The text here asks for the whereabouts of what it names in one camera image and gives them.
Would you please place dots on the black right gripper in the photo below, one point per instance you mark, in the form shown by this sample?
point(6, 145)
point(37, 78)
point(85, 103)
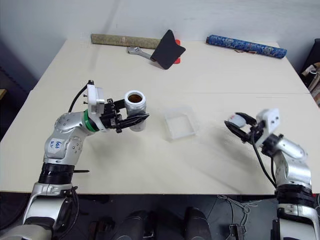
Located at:
point(257, 131)

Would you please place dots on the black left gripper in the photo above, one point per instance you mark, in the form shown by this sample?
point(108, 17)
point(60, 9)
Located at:
point(110, 116)

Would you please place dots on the white jar lid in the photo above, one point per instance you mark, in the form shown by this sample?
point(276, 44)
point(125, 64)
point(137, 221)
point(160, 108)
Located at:
point(238, 121)

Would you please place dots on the white jar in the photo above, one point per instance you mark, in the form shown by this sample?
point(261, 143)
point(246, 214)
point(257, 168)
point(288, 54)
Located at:
point(136, 108)

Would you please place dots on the brown granules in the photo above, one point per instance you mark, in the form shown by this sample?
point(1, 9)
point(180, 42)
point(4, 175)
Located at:
point(135, 98)

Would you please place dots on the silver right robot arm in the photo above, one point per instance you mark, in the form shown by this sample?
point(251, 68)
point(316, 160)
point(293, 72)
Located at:
point(292, 150)

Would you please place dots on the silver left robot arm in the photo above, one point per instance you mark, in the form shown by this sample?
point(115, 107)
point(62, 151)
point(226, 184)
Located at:
point(65, 125)

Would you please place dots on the clear plastic box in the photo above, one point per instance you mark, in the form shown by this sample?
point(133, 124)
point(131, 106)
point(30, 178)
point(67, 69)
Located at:
point(180, 125)

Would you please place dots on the cardboard box with clutter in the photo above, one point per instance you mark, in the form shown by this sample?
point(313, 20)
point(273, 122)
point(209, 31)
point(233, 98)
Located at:
point(313, 80)

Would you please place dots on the small black box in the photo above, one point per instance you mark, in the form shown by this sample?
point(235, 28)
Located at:
point(237, 231)

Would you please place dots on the silver adjustable wrench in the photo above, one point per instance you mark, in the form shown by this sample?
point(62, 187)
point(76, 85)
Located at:
point(137, 52)

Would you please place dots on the olive rolled scroll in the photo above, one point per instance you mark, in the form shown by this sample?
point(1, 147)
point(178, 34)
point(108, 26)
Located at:
point(125, 40)

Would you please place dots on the red flat piece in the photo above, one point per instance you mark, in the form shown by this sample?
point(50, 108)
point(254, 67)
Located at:
point(178, 60)

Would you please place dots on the black zip tie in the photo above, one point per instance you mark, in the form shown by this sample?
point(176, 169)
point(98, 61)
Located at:
point(82, 171)

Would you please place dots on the black fan-shaped pad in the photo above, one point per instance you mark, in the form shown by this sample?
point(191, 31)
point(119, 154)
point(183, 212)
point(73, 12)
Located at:
point(168, 50)

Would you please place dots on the blue patterned rolled scroll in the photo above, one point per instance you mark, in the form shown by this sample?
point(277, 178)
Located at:
point(247, 47)

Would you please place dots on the black chair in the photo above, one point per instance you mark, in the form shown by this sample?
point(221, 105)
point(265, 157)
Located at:
point(314, 55)

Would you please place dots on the dark rounded shape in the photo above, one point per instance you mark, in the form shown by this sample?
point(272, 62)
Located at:
point(197, 223)
point(137, 225)

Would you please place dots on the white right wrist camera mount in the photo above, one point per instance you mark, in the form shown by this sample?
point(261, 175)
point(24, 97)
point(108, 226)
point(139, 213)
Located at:
point(271, 120)

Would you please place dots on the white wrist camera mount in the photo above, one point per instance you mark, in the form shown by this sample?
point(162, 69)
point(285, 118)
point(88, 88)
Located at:
point(95, 100)
point(271, 120)

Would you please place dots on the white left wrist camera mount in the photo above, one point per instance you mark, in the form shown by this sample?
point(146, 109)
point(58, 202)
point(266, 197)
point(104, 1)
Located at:
point(95, 100)

